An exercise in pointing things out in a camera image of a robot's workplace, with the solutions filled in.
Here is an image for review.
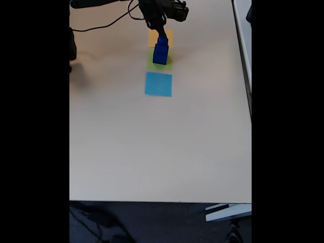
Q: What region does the orange paper square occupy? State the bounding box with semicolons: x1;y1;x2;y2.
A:
148;29;174;49

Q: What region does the green paper square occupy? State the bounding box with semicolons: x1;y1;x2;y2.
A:
147;48;174;71

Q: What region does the light blue paper square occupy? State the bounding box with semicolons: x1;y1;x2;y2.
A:
144;71;173;98

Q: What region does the medium blue cube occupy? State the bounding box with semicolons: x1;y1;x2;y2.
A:
153;43;170;57

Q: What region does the large blue cube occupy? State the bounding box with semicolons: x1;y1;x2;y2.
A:
152;49;170;66

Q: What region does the white neighbouring table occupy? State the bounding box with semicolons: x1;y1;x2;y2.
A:
232;0;252;122

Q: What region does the white table foot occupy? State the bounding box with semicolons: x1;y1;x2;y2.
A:
205;203;252;223

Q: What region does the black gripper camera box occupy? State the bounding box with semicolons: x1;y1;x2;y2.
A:
161;0;190;23

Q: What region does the black camera cable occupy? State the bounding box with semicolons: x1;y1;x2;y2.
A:
72;0;146;33

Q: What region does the black floor cable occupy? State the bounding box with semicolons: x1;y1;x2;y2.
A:
69;202;132;243

